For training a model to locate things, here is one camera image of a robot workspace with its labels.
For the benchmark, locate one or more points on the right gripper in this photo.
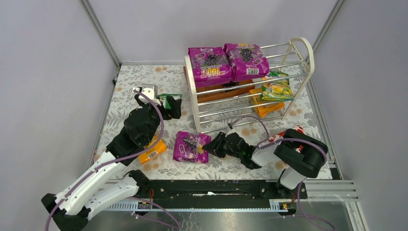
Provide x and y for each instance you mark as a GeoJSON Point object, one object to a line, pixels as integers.
{"type": "Point", "coordinates": [220, 146]}

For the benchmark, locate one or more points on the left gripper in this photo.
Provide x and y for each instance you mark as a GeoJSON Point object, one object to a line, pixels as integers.
{"type": "Point", "coordinates": [165, 108]}

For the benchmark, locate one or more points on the purple candy bag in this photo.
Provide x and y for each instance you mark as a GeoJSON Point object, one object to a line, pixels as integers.
{"type": "Point", "coordinates": [189, 147]}
{"type": "Point", "coordinates": [247, 61]}
{"type": "Point", "coordinates": [209, 66]}

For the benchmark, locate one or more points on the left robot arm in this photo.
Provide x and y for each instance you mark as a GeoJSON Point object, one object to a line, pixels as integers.
{"type": "Point", "coordinates": [75, 206]}

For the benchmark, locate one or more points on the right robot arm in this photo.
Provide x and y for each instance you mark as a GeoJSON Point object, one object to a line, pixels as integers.
{"type": "Point", "coordinates": [304, 155]}

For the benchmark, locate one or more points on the orange mango candy bag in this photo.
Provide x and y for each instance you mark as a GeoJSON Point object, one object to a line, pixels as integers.
{"type": "Point", "coordinates": [159, 148]}

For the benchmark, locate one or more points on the orange bag under shelf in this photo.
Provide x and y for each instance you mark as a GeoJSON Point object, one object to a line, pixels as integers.
{"type": "Point", "coordinates": [263, 107]}

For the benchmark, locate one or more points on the green yellow bag on shelf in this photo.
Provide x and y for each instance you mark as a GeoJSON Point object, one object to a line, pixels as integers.
{"type": "Point", "coordinates": [278, 91]}

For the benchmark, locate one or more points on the white metal shelf rack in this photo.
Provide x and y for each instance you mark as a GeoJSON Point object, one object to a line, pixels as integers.
{"type": "Point", "coordinates": [219, 104]}

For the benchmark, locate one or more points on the orange wooden divider tray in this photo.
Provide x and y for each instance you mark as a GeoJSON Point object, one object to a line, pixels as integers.
{"type": "Point", "coordinates": [224, 93]}

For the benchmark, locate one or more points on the rolled dark orange sock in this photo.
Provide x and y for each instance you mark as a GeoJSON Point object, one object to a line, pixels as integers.
{"type": "Point", "coordinates": [230, 84]}

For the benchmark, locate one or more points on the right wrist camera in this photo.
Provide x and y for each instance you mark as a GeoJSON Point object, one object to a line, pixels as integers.
{"type": "Point", "coordinates": [231, 129]}

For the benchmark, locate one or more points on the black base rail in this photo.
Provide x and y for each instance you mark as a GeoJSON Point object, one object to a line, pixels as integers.
{"type": "Point", "coordinates": [213, 194]}

